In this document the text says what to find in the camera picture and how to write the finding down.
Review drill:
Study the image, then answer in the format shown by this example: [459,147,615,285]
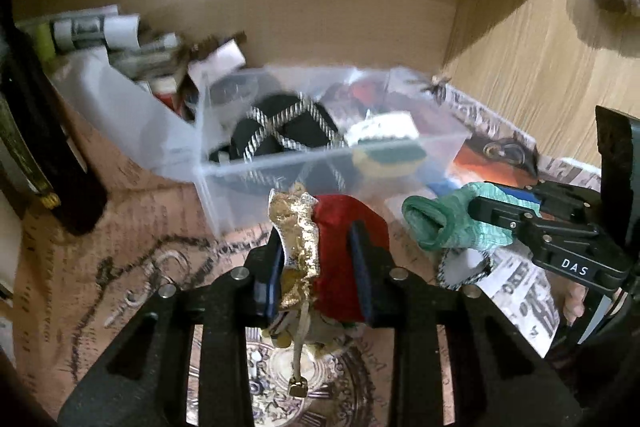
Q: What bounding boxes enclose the translucent white container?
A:
[50,51,207,186]

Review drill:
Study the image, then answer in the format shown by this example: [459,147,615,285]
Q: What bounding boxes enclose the black cloth with silver cord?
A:
[209,91,352,204]

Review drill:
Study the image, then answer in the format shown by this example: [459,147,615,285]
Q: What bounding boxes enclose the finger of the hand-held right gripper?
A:
[531,180,602,210]
[467,196,542,235]

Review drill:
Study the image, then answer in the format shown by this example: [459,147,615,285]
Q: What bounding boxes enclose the rolled white papers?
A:
[51,3,142,54]

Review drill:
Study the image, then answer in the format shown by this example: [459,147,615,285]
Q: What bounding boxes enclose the green knit cloth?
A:
[402,181,543,254]

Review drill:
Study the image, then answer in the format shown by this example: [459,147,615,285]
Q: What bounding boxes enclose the dark bottle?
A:
[0,24,109,237]

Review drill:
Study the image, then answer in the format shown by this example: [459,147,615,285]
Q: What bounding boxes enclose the yellow and green sponge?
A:
[351,141,427,178]

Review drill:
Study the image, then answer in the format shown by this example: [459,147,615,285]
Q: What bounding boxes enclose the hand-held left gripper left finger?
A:
[57,226,287,427]

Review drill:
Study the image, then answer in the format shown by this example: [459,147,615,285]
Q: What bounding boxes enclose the white speckled knit cloth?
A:
[436,249,495,292]

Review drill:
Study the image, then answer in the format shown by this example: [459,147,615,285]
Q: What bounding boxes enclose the newspaper sheet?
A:
[439,81,607,354]

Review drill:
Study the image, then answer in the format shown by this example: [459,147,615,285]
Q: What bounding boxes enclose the clear plastic box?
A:
[192,64,474,239]

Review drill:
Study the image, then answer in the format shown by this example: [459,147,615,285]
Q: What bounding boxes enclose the person's right hand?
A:
[564,282,587,324]

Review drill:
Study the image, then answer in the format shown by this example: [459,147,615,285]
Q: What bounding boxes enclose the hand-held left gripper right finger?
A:
[349,222,587,427]

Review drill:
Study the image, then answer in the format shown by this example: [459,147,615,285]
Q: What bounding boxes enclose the printed brown table cover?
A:
[10,107,451,427]

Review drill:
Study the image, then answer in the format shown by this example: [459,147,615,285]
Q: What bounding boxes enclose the white and green scrub pad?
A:
[347,111,420,146]

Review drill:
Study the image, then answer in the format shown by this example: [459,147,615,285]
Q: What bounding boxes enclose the white card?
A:
[187,39,247,84]

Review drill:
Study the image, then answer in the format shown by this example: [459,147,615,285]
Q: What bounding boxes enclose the metal ring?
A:
[481,139,525,164]

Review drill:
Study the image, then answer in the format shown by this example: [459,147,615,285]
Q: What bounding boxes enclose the red and gold pouch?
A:
[267,187,392,400]

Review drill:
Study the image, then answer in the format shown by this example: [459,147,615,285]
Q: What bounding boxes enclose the red cloth item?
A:
[324,79,397,118]

